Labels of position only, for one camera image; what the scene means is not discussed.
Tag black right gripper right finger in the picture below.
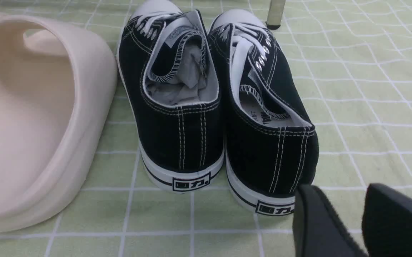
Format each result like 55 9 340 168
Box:
362 183 412 257

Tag metal shoe rack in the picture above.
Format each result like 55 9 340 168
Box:
266 0 286 30

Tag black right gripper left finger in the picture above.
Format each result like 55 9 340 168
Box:
293 185 368 257

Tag black canvas sneaker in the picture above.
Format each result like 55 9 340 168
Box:
116 0 224 193
208 9 319 216

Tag cream right slide slipper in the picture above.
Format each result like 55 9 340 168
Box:
0 13 118 233

